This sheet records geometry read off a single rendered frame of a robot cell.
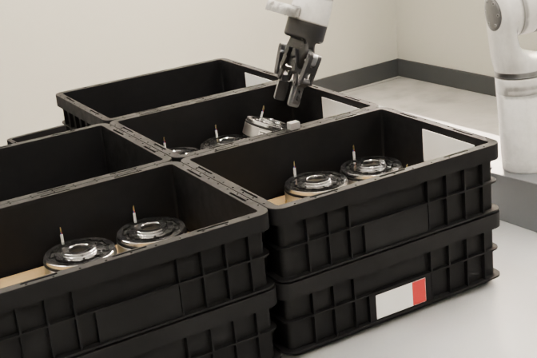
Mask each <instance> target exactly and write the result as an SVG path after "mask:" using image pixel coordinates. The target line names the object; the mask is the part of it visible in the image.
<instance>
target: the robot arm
mask: <svg viewBox="0 0 537 358"><path fill-rule="evenodd" d="M332 4H333V0H292V5H289V4H287V3H283V2H278V1H275V0H268V1H267V4H266V7H265V9H266V10H271V11H272V12H277V13H279V14H284V15H287V16H288V20H287V22H286V26H285V29H284V33H285V34H286V35H288V36H290V39H289V40H288V43H287V44H284V43H280V44H279V46H278V51H277V56H276V64H275V68H274V73H275V74H277V78H278V82H277V84H276V90H275V93H274V96H273V97H274V98H275V99H277V100H280V101H284V100H285V98H286V94H287V91H288V86H289V83H290V82H288V81H290V80H291V78H292V75H293V80H292V84H293V86H292V87H291V90H290V94H289V96H288V102H287V105H289V106H291V107H296V108H297V107H298V106H299V104H300V100H301V96H302V93H303V90H304V88H306V87H307V86H312V83H313V81H314V78H315V76H316V72H317V70H318V68H319V65H320V62H321V59H322V57H321V56H319V55H315V45H316V44H322V43H323V42H324V37H325V34H326V31H327V28H328V23H329V19H330V16H331V13H332ZM484 16H485V22H486V27H487V37H488V44H489V50H490V56H491V61H492V65H493V68H494V75H495V91H496V101H497V110H498V119H499V137H500V147H501V156H502V166H503V169H504V170H505V171H508V172H509V173H518V174H530V173H537V51H533V50H524V49H521V48H520V46H519V39H518V36H519V35H522V34H529V33H533V32H536V31H537V0H484ZM309 74H310V76H309V78H308V75H309ZM299 75H300V76H299ZM298 77H299V78H298Z"/></svg>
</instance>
